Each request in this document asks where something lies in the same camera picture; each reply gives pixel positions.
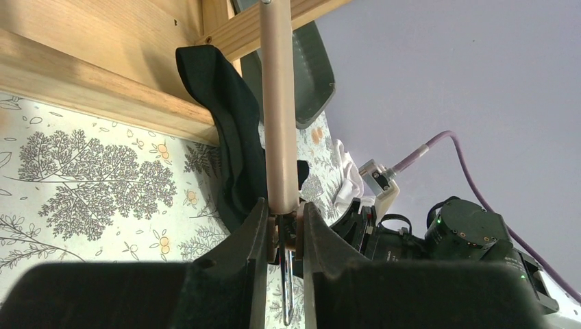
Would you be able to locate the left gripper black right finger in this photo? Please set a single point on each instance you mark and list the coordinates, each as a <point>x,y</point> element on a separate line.
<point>343,289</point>

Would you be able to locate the black underwear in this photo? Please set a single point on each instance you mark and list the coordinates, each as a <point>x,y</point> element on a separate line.
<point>212,81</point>

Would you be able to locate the grey plastic tray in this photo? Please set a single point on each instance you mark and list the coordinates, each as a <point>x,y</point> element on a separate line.
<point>314,82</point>

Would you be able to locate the white crumpled cloth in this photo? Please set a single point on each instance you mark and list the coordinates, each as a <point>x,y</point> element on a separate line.
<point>352,184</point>

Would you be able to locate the wooden rack with base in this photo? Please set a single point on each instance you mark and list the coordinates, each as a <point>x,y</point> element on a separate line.
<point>116,59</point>

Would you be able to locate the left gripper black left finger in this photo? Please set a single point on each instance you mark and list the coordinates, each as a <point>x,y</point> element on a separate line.
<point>224,288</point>

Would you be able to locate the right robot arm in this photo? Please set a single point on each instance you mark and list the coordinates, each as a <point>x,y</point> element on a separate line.
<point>457,229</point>

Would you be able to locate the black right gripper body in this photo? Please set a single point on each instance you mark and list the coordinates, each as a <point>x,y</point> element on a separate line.
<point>388,239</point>

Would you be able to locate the beige hanger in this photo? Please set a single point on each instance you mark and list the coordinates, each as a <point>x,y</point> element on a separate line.
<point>276,43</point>

